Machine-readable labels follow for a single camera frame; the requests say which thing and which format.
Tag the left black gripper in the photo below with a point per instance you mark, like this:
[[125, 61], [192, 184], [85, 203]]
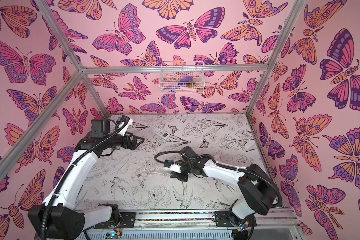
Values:
[[133, 146]]

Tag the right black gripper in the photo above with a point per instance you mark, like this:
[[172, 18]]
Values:
[[181, 170]]

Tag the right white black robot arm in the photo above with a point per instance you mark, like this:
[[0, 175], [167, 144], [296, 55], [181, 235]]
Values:
[[259, 193]]

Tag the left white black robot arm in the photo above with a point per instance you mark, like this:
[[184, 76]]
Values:
[[56, 217]]

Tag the purple item in basket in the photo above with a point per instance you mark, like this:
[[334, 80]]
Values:
[[186, 80]]

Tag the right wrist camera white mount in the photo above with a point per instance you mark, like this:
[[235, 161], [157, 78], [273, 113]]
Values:
[[173, 166]]

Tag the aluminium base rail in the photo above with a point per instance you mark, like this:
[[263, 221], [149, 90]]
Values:
[[279, 224]]

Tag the white wire basket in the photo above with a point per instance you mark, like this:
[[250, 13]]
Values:
[[182, 77]]

